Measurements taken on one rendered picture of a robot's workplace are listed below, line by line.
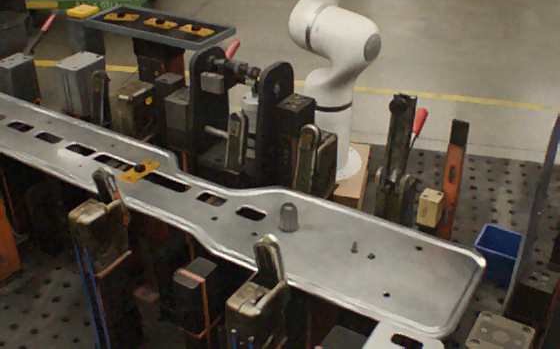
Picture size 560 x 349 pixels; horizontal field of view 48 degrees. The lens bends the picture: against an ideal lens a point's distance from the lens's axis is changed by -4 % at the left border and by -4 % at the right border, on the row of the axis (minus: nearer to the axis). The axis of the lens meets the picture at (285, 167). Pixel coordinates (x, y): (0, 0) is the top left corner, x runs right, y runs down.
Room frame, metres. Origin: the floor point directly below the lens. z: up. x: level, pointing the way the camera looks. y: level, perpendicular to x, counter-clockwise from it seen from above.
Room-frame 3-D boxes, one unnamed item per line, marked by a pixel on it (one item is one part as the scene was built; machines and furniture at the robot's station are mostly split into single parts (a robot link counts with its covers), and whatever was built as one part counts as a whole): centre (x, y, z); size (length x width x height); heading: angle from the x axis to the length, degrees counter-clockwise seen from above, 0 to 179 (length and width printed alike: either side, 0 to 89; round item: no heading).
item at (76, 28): (1.62, 0.53, 0.92); 0.08 x 0.08 x 0.44; 58
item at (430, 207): (0.90, -0.25, 0.88); 0.04 x 0.04 x 0.36; 58
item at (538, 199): (0.69, -0.33, 1.17); 0.12 x 0.01 x 0.34; 148
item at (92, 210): (0.90, 0.32, 0.87); 0.12 x 0.09 x 0.35; 148
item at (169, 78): (1.31, 0.25, 0.90); 0.05 x 0.05 x 0.40; 58
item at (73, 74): (1.39, 0.48, 0.90); 0.13 x 0.10 x 0.41; 148
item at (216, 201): (0.99, 0.13, 0.84); 0.12 x 0.05 x 0.29; 148
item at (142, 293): (1.09, 0.28, 0.84); 0.13 x 0.05 x 0.29; 148
